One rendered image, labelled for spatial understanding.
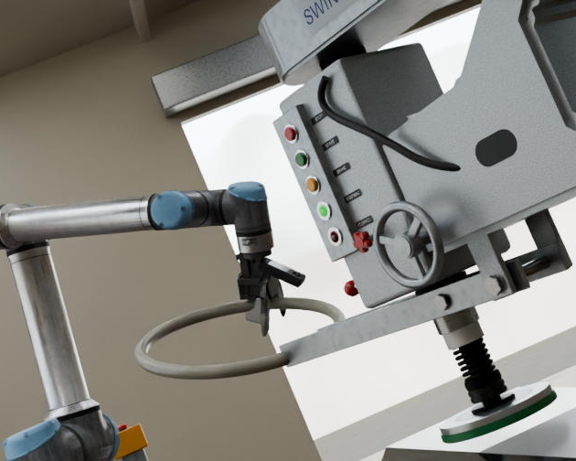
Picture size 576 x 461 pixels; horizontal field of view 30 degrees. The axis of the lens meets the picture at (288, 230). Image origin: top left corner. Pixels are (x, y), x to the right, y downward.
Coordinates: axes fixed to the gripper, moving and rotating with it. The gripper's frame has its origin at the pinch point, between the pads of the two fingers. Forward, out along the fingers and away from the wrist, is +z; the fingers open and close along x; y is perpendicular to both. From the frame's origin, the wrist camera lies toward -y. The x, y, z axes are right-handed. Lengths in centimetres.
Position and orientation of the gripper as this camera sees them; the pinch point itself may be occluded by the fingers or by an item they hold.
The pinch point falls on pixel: (276, 326)
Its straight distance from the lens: 270.9
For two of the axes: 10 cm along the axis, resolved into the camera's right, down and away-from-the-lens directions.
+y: -9.4, 0.7, 3.4
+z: 1.5, 9.7, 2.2
